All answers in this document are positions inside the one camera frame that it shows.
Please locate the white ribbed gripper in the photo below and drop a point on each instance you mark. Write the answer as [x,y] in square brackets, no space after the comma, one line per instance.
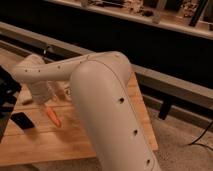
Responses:
[40,91]

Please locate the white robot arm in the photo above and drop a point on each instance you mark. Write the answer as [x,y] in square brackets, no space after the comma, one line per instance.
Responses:
[98,85]

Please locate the beige sponge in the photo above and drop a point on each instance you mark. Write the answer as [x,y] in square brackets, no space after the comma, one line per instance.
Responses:
[25,97]

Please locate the white plastic cup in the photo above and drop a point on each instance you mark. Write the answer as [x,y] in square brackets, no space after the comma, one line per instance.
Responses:
[60,89]

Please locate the black chair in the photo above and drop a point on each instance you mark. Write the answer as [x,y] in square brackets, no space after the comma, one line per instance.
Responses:
[8,87]

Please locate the black phone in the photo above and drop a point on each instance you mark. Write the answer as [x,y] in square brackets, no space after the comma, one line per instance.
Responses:
[22,120]

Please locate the wooden shelf with clutter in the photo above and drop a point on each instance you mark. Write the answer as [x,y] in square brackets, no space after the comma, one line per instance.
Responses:
[159,16]

